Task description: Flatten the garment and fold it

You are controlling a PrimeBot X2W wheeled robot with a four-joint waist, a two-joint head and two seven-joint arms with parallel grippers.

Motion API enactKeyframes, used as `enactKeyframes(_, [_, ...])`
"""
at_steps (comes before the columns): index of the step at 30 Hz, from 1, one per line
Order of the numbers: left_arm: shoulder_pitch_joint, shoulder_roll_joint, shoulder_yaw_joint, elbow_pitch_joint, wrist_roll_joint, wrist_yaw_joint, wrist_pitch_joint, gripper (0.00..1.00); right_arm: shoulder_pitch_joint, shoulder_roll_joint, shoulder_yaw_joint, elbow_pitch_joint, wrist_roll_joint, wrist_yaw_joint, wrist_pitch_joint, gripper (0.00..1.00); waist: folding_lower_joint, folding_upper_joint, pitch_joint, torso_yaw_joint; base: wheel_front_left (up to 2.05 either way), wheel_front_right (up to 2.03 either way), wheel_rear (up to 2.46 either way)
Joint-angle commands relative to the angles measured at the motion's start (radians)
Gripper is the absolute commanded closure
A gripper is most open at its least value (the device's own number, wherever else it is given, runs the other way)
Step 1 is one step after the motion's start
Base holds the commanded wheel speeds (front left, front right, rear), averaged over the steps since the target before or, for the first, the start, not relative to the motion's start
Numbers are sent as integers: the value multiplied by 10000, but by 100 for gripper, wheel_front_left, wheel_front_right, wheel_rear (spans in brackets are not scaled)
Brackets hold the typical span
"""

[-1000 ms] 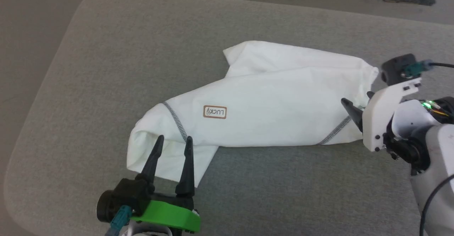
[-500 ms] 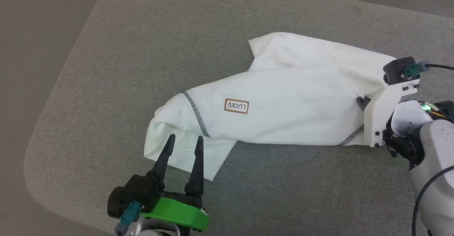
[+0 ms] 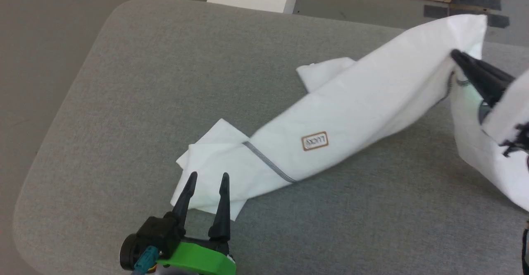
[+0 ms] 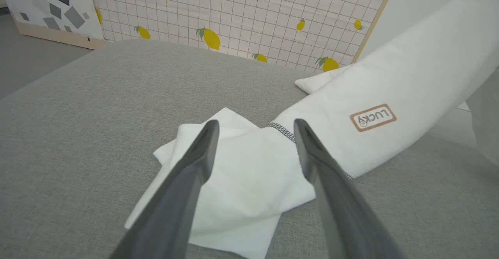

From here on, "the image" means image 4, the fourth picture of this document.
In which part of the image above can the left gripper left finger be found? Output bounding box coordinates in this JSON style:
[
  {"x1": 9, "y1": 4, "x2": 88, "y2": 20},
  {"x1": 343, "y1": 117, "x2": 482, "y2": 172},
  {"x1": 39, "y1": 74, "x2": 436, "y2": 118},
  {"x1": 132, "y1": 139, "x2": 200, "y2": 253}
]
[{"x1": 111, "y1": 120, "x2": 220, "y2": 259}]

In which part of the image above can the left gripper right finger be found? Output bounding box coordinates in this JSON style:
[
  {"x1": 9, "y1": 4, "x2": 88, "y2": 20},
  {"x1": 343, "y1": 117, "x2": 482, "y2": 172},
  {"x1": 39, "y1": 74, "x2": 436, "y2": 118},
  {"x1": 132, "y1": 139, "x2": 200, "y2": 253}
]
[{"x1": 294, "y1": 119, "x2": 402, "y2": 259}]

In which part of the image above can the lemon print grid panel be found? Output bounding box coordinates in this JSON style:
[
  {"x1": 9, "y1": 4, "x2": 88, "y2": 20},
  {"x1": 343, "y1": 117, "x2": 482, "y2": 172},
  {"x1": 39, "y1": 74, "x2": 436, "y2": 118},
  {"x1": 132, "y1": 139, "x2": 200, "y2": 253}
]
[{"x1": 88, "y1": 0, "x2": 400, "y2": 74}]

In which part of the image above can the white garment with LUCKY label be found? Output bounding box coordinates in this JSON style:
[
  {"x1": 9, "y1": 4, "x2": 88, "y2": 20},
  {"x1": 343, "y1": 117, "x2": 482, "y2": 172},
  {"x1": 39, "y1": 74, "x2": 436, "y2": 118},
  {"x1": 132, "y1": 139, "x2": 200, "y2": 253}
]
[{"x1": 125, "y1": 0, "x2": 499, "y2": 259}]

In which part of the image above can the white panel with grey shapes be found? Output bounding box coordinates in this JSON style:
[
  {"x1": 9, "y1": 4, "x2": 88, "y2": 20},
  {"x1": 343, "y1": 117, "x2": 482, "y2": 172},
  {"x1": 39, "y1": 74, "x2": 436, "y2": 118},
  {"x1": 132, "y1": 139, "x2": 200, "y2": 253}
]
[{"x1": 0, "y1": 0, "x2": 106, "y2": 50}]

